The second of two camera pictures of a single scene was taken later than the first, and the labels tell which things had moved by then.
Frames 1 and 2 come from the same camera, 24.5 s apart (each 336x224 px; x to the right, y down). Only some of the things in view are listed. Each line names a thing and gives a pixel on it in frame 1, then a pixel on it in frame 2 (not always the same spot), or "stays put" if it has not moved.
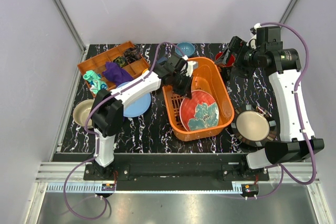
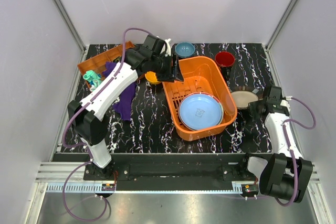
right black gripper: [237, 45] to [252, 109]
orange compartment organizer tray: [126, 54] stays put
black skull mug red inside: [226, 68] stays put
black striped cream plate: [253, 125] to [243, 95]
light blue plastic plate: [137, 106] to [200, 112]
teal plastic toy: [97, 84] stays put
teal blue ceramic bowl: [188, 49] stays put
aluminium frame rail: [63, 10] stays put
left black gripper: [187, 91] to [173, 72]
